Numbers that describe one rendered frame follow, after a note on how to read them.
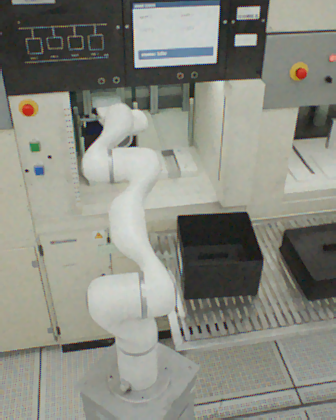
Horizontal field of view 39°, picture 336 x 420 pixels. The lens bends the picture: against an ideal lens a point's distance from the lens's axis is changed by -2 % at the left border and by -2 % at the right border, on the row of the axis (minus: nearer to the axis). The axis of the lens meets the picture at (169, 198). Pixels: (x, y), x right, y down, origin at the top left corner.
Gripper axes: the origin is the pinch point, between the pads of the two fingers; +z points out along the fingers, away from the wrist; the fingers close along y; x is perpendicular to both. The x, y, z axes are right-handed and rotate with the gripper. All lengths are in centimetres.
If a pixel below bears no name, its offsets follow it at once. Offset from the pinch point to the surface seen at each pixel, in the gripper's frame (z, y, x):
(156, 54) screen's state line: -35.0, 12.5, 32.3
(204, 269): -78, 16, -28
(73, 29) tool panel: -32, -14, 42
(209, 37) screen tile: -37, 30, 37
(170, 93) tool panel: 50, 45, -22
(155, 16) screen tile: -35, 12, 45
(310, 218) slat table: -48, 78, -43
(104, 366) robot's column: -95, -23, -43
